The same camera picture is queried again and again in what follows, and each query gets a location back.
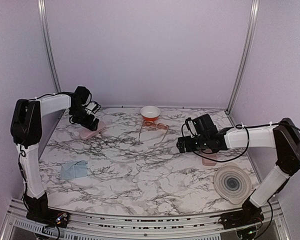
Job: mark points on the orange white bowl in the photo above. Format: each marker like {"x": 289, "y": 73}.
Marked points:
{"x": 150, "y": 113}

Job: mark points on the front aluminium rail base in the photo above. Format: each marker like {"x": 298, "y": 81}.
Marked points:
{"x": 92, "y": 226}

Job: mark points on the aluminium frame post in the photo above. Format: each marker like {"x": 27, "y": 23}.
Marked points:
{"x": 48, "y": 45}
{"x": 251, "y": 28}

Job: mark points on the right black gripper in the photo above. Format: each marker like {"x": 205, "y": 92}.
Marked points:
{"x": 181, "y": 142}

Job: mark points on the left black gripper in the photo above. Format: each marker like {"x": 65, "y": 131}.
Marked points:
{"x": 86, "y": 123}

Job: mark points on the pink hard glasses case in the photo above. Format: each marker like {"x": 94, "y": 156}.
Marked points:
{"x": 208, "y": 158}

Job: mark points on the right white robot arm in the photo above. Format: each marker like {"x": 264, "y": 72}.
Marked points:
{"x": 282, "y": 137}

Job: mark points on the grey swirl ceramic plate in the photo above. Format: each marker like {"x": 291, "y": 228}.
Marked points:
{"x": 232, "y": 183}

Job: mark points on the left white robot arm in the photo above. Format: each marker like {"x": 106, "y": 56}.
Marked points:
{"x": 26, "y": 130}

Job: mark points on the pink transparent sunglasses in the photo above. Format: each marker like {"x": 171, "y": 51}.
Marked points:
{"x": 152, "y": 124}

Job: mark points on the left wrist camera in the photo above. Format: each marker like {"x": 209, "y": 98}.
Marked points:
{"x": 93, "y": 107}

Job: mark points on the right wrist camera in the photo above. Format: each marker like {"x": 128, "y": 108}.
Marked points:
{"x": 190, "y": 126}

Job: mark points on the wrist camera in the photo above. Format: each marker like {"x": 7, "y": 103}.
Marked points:
{"x": 93, "y": 107}
{"x": 190, "y": 126}

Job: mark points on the pink soft glasses case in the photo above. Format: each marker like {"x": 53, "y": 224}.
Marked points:
{"x": 86, "y": 134}

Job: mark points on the right aluminium frame post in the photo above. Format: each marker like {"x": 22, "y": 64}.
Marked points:
{"x": 251, "y": 28}

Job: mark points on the left aluminium frame post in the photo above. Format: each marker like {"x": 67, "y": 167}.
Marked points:
{"x": 48, "y": 45}

